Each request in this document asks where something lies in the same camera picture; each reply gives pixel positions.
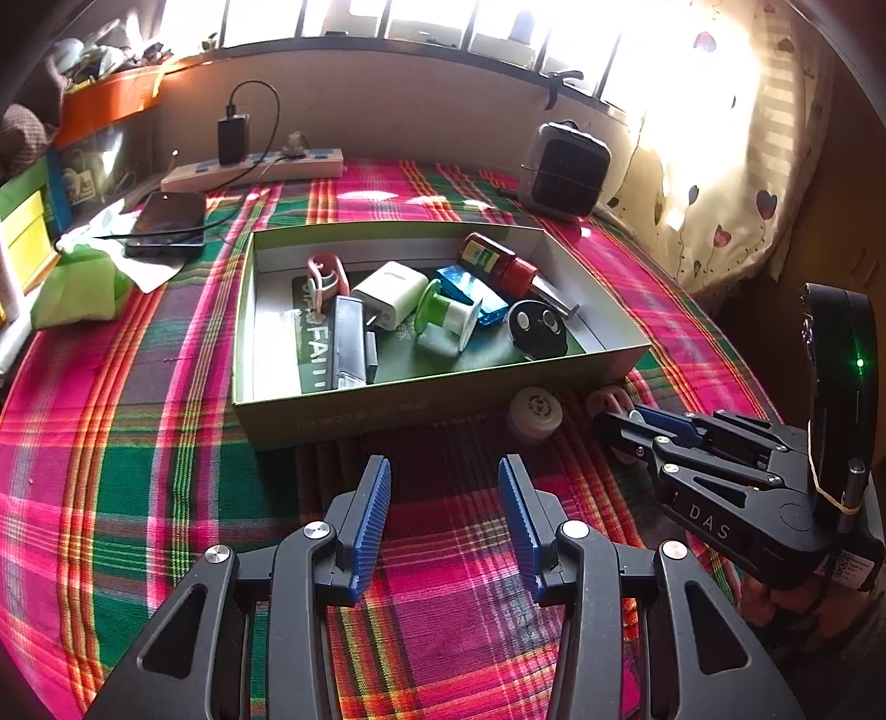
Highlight pink clip with teal pad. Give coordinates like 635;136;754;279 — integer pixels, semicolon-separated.
586;385;635;419

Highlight white round cap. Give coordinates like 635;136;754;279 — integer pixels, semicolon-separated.
508;387;563;444

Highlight black round key fob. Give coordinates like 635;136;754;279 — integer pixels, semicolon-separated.
506;300;569;360

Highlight black remote stick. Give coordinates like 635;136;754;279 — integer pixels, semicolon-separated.
329;296;378;390

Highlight red cap brown bottle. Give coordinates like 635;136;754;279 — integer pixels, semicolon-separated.
458;233;538;300

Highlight green white spool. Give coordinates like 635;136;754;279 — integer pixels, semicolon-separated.
413;279;481;352

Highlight white usb charger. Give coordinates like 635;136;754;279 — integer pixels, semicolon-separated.
352;261;430;332

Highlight blue usb tester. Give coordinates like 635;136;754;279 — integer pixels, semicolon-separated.
435;264;509;327

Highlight pink red small clip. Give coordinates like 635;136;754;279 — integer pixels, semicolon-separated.
306;252;352;313

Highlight green cardboard box tray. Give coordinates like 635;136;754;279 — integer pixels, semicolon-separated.
231;222;650;450

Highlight heart pattern curtain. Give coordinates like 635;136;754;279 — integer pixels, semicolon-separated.
604;2;835;307

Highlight plaid pink green blanket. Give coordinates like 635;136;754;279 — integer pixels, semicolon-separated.
0;157;784;720

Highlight grey small heater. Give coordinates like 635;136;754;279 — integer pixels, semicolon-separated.
517;120;611;220

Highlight green tissue pack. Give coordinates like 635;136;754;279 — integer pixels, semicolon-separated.
30;246;133;330

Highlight black smartphone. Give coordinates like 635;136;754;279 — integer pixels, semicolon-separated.
125;191;206;260

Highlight white power strip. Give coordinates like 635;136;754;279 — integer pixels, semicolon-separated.
161;148;344;193

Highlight black plugged charger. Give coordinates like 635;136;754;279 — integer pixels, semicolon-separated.
217;114;249;167

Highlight yellow green boxes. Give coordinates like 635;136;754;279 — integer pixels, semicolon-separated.
2;148;72;324

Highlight orange planter box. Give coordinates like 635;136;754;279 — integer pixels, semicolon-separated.
54;66;165;148

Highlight brown cloth bundle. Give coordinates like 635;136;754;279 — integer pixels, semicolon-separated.
0;104;51;183

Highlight black charging cable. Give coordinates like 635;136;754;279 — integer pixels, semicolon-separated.
54;79;307;245

